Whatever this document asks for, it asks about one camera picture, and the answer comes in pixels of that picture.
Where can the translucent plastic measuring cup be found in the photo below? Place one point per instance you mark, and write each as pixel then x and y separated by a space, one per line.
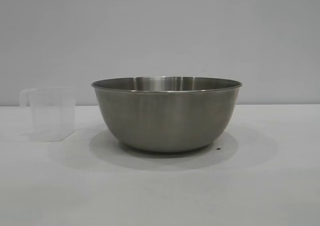
pixel 52 116

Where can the stainless steel mixing bowl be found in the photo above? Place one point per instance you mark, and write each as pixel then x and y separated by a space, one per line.
pixel 165 118

